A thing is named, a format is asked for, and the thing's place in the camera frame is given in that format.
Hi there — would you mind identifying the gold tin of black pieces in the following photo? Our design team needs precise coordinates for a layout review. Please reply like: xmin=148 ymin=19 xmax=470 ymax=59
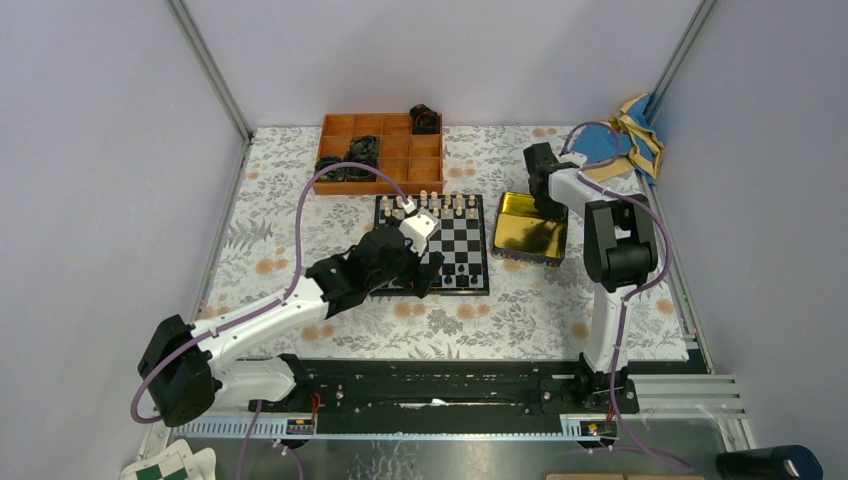
xmin=491 ymin=192 xmax=568 ymax=267

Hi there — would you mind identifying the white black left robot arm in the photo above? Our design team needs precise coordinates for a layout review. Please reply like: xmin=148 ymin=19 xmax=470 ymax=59
xmin=137 ymin=215 xmax=443 ymax=427

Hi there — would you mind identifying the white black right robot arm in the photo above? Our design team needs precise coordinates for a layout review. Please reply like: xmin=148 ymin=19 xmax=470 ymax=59
xmin=523 ymin=142 xmax=659 ymax=412

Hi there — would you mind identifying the black silver chess board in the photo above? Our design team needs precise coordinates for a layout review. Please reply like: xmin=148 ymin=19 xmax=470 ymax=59
xmin=408 ymin=192 xmax=490 ymax=296

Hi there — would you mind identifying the black green coil left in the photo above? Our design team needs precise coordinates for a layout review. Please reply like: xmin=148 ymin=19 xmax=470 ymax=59
xmin=314 ymin=155 xmax=345 ymax=182

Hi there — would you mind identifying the orange compartment tray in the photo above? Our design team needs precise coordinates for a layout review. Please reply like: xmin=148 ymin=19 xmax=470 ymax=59
xmin=313 ymin=113 xmax=444 ymax=195

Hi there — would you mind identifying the blue yellow cloth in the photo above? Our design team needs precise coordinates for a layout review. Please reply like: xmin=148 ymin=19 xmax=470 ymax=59
xmin=561 ymin=94 xmax=665 ymax=185

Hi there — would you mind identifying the black coil middle compartment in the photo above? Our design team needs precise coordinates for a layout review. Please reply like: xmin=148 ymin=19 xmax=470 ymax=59
xmin=343 ymin=135 xmax=380 ymax=182

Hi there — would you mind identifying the black coil compartment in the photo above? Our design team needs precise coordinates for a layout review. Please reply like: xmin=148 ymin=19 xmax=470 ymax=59
xmin=409 ymin=104 xmax=441 ymax=135
xmin=343 ymin=135 xmax=380 ymax=182

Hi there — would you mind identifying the floral table mat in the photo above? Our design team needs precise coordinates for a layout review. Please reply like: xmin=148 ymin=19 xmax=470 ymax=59
xmin=195 ymin=125 xmax=690 ymax=363

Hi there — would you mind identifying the black coil top compartment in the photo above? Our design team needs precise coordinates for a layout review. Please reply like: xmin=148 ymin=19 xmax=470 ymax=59
xmin=409 ymin=104 xmax=441 ymax=135

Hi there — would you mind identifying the green white checkered paper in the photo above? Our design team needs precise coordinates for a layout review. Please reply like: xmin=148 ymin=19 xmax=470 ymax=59
xmin=120 ymin=439 xmax=217 ymax=480

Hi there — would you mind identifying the black cylinder bottom right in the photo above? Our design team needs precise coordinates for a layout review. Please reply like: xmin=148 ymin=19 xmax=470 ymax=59
xmin=715 ymin=445 xmax=824 ymax=480

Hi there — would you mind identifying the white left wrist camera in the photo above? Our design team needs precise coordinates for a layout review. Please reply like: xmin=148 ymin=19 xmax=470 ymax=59
xmin=399 ymin=207 xmax=440 ymax=257

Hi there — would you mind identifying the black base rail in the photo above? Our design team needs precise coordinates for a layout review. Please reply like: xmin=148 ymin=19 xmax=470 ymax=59
xmin=248 ymin=355 xmax=640 ymax=435

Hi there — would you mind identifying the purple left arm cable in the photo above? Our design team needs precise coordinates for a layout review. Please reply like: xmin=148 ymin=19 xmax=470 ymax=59
xmin=129 ymin=162 xmax=417 ymax=425

